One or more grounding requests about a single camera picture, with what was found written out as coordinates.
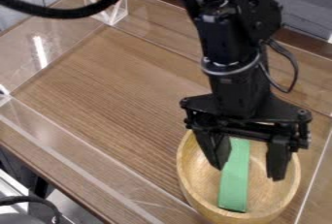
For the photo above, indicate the black metal bracket with bolt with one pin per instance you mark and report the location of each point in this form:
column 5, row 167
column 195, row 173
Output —
column 46, row 211

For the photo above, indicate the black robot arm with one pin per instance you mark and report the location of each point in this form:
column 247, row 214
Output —
column 235, row 31

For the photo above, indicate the clear acrylic corner bracket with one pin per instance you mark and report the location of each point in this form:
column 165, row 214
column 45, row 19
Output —
column 113, row 14

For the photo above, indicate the brown wooden bowl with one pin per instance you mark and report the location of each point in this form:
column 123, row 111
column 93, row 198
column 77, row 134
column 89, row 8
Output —
column 268, row 197

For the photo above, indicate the green rectangular block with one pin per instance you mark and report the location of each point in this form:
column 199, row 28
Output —
column 235, row 177

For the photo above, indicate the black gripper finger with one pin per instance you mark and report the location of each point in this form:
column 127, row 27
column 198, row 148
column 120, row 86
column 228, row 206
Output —
column 215, row 144
column 279, row 156

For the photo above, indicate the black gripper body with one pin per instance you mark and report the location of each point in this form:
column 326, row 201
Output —
column 243, row 109

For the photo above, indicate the clear acrylic tray wall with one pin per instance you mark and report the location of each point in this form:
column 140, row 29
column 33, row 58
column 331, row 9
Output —
column 90, row 113

